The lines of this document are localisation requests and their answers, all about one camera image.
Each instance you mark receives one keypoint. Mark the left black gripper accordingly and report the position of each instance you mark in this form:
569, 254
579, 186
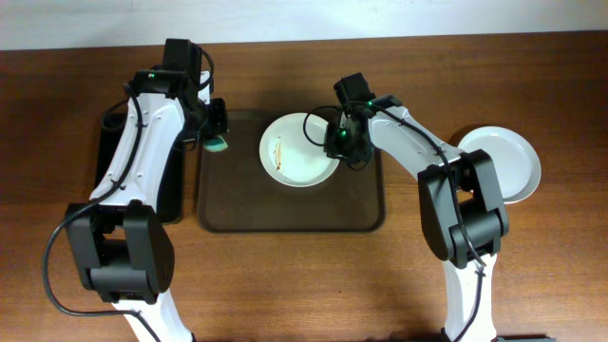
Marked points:
217, 123

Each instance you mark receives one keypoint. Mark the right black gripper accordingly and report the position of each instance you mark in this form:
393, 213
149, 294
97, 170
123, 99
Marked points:
349, 148

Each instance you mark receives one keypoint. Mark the green yellow scrub sponge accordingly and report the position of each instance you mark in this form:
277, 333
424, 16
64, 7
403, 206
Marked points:
215, 145

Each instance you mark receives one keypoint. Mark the white plate top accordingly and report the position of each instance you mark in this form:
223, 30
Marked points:
289, 157

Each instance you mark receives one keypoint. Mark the white plate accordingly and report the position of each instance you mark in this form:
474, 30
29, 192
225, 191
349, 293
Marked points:
517, 163
289, 157

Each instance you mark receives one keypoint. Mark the white plate bottom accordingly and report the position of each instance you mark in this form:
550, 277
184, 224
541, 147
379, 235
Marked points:
517, 163

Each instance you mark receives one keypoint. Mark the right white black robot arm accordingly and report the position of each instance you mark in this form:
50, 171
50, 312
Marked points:
462, 209

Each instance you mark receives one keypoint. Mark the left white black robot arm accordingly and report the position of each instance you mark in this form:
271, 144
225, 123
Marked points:
120, 248

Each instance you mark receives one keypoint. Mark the brown clear plastic tray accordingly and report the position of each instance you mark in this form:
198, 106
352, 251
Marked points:
236, 194

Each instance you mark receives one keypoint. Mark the black plastic tray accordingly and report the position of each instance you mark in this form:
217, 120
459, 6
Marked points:
156, 174

